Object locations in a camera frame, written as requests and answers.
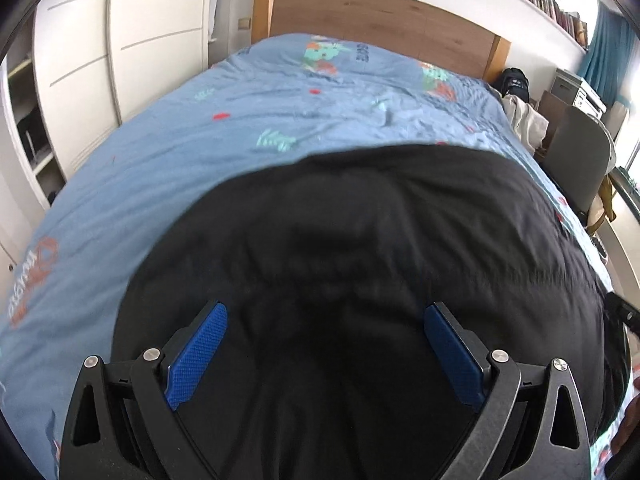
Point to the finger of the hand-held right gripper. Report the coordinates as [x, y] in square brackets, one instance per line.
[622, 310]

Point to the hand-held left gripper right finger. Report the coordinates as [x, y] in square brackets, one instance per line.
[452, 355]

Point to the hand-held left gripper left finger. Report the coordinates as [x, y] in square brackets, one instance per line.
[197, 355]

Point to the black puffer jacket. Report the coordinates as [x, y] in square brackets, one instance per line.
[350, 240]

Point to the grey chair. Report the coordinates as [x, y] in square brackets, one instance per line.
[575, 155]

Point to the bed with blue cover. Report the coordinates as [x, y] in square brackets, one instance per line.
[175, 150]

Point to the cardboard box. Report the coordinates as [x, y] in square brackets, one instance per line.
[550, 110]

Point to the beige cloth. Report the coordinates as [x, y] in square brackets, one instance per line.
[525, 120]

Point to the white printer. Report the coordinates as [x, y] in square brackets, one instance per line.
[582, 92]

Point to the teal curtain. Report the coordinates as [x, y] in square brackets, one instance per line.
[605, 60]

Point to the dark backpack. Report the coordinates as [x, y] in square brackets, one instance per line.
[515, 82]

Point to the white wardrobe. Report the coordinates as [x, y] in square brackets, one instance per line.
[150, 35]

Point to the wooden headboard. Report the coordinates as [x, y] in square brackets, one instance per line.
[375, 15]

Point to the wall light switch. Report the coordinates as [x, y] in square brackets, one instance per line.
[243, 22]

